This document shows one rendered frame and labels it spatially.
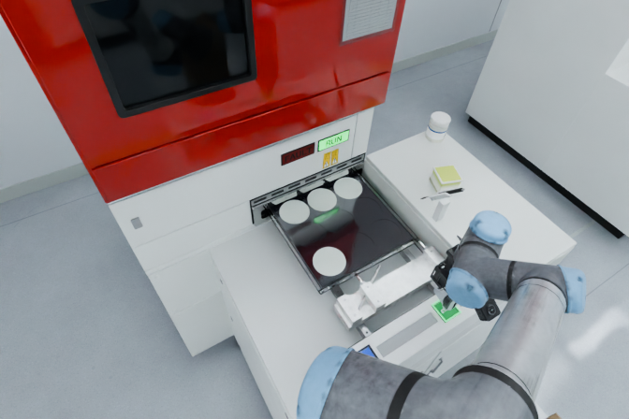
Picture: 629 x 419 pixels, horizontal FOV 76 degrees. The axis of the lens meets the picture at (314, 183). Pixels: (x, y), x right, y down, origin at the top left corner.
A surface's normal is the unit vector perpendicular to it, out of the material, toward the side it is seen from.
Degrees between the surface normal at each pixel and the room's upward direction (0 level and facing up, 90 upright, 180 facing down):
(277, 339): 0
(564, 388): 0
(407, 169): 0
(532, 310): 28
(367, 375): 34
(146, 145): 90
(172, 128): 90
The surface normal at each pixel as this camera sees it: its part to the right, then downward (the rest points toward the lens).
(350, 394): -0.47, -0.67
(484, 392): 0.08, -0.93
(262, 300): 0.04, -0.66
